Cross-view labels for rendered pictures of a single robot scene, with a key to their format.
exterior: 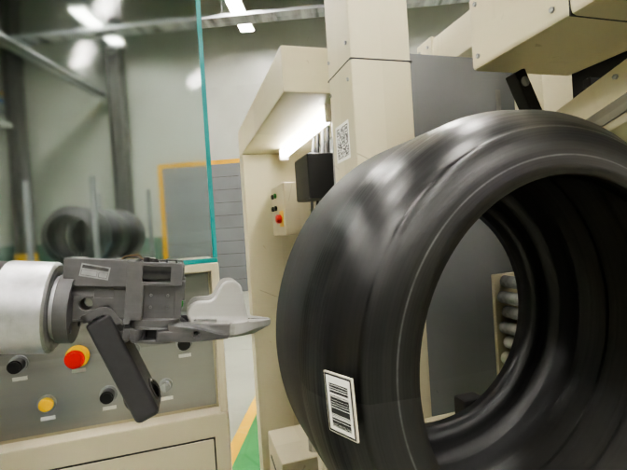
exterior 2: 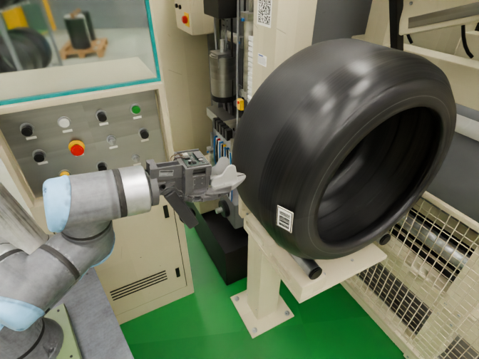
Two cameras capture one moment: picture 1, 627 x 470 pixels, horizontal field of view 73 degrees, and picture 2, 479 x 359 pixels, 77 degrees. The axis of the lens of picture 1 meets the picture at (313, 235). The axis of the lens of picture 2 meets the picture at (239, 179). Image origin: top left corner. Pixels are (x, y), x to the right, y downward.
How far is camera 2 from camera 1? 0.34 m
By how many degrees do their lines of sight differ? 37
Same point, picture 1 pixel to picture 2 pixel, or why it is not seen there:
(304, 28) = not seen: outside the picture
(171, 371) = (137, 149)
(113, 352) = (178, 205)
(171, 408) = not seen: hidden behind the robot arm
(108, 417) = not seen: hidden behind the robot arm
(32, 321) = (147, 205)
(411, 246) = (328, 157)
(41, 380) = (57, 162)
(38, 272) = (142, 181)
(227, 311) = (229, 179)
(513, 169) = (384, 111)
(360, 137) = (280, 16)
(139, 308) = (192, 188)
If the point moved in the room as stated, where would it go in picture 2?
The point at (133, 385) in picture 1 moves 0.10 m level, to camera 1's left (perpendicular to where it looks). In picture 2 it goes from (188, 216) to (138, 222)
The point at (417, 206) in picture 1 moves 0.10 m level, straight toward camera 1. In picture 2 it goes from (335, 137) to (346, 166)
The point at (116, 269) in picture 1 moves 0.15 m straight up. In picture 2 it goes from (176, 170) to (165, 91)
